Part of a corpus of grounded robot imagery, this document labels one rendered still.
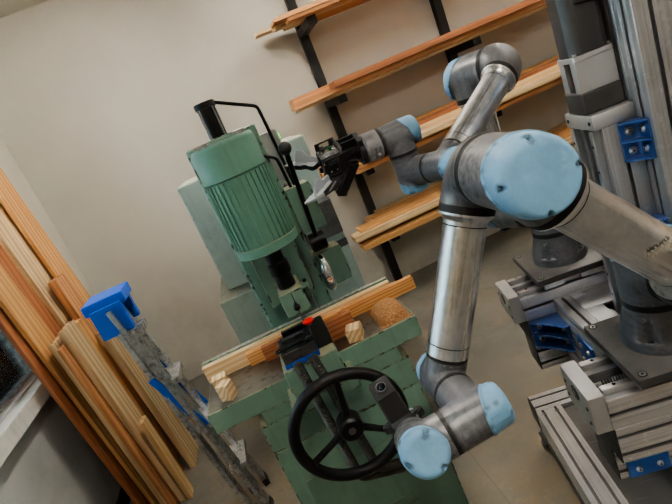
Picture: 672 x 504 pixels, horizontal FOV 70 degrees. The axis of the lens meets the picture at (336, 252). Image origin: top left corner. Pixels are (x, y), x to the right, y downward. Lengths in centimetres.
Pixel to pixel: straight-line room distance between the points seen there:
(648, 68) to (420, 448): 84
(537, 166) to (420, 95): 321
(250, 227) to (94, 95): 255
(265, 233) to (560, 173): 77
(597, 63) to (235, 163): 84
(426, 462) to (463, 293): 28
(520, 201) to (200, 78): 309
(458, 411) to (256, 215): 70
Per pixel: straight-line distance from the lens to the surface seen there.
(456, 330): 88
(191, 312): 378
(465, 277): 85
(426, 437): 79
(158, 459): 269
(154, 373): 205
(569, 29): 121
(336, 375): 110
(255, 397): 131
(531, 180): 68
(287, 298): 133
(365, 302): 143
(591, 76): 122
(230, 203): 125
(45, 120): 374
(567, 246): 152
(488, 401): 82
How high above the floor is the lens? 149
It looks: 16 degrees down
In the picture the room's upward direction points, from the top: 23 degrees counter-clockwise
